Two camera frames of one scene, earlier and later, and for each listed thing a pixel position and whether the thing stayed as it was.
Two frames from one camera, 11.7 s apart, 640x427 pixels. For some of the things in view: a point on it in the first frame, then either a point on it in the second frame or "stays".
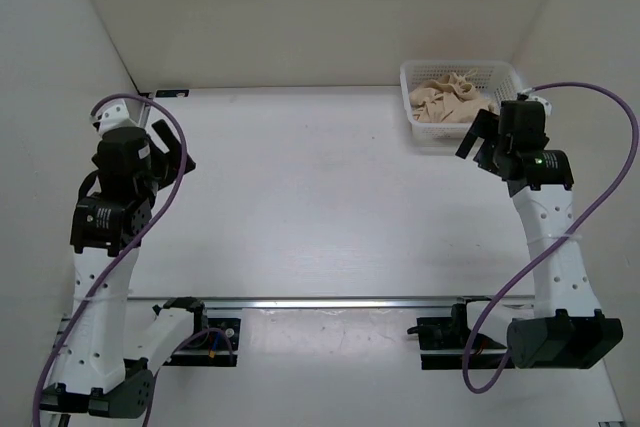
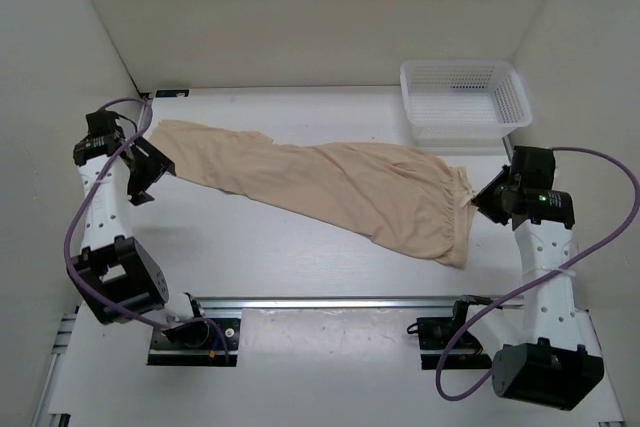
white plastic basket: (444, 97) stays
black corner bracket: (171, 93) stays
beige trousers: (451, 99) to (399, 199)
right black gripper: (484, 127) to (483, 199)
